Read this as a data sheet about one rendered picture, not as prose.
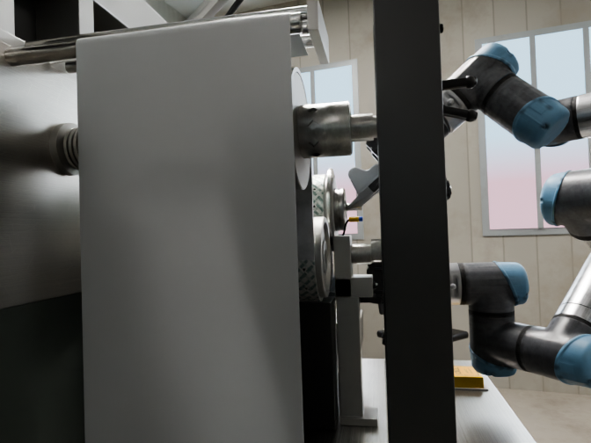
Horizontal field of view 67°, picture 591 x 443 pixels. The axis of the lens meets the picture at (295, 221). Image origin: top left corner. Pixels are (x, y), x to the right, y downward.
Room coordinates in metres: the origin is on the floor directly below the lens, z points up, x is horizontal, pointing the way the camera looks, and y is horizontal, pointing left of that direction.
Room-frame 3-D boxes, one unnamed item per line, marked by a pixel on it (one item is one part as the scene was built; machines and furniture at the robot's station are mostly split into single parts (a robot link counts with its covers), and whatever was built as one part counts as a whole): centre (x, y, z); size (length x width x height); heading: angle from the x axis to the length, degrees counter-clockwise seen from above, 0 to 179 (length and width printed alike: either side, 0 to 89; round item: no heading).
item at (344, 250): (0.74, -0.10, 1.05); 0.06 x 0.05 x 0.31; 79
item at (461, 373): (0.90, -0.32, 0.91); 0.07 x 0.07 x 0.02; 79
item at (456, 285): (0.81, -0.27, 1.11); 0.08 x 0.05 x 0.08; 170
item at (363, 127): (0.52, -0.10, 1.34); 0.06 x 0.03 x 0.03; 79
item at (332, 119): (0.54, -0.04, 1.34); 0.06 x 0.06 x 0.06; 79
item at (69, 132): (0.59, 0.27, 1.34); 0.07 x 0.07 x 0.07; 79
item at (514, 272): (0.79, -0.34, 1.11); 0.11 x 0.08 x 0.09; 80
